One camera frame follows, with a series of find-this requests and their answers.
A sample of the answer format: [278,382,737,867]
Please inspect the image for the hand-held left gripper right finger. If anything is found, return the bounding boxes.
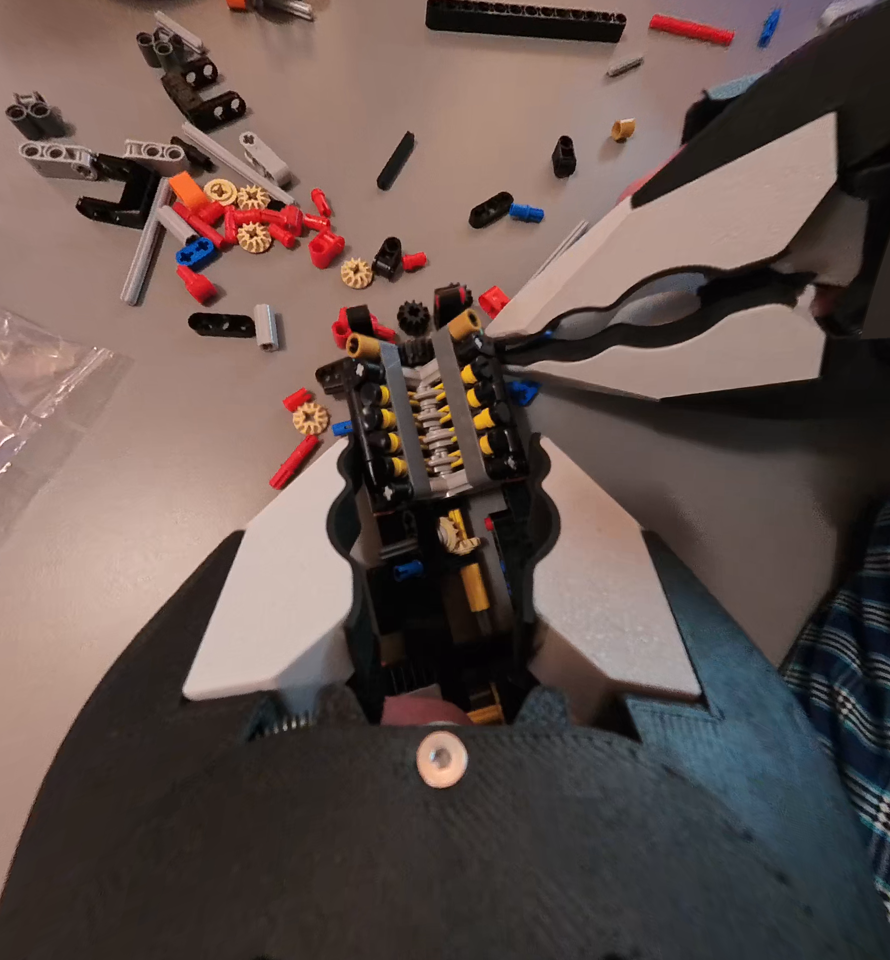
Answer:
[526,432,704,725]

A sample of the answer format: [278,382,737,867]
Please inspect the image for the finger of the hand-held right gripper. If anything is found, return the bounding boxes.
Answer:
[484,112,869,339]
[499,281,827,402]

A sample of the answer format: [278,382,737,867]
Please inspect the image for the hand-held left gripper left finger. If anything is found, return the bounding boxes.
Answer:
[181,436,374,714]

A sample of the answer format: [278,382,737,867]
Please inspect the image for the lego engine assembly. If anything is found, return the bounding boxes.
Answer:
[316,283,545,727]

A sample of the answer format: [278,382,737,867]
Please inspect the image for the long grey lego axle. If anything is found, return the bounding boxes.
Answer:
[516,219,590,305]

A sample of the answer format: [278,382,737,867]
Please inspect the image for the red lego axle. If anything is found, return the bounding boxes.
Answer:
[648,13,736,48]

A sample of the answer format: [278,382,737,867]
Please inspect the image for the red lego pin connector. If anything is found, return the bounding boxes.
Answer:
[331,309,398,348]

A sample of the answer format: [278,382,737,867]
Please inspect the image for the long black lego beam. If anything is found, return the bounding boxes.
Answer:
[424,0,629,45]

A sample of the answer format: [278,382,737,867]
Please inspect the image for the black lego axle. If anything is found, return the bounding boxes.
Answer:
[374,130,417,192]

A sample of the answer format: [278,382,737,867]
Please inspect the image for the pile of red lego pins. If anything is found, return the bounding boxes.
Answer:
[171,186,347,271]

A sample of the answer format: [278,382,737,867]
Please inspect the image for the black lego fork piece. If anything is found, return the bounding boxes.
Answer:
[74,152,164,231]

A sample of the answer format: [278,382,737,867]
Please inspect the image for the long light grey lego beam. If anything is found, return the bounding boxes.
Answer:
[181,120,297,209]

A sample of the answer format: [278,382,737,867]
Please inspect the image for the short black lego pin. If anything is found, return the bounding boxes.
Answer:
[169,133,218,171]

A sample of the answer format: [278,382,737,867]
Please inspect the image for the grey lego liftarm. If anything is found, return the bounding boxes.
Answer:
[122,137,188,164]
[17,139,102,181]

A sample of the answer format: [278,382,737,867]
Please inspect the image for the orange and grey lego part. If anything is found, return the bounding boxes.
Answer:
[226,0,316,24]

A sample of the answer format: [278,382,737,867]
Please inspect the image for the black angled lego liftarm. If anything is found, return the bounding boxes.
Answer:
[160,54,251,134]

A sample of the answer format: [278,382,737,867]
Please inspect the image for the blue plaid shirt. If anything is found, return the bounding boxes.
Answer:
[781,480,890,960]

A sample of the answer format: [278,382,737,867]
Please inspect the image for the clear plastic bag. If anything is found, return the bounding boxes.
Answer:
[0,294,116,526]

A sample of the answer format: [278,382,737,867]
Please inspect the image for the light grey cross connector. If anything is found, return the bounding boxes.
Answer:
[237,129,295,190]

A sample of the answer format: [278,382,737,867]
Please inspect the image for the dark grey double connector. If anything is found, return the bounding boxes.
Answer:
[136,30,185,74]
[4,90,68,141]

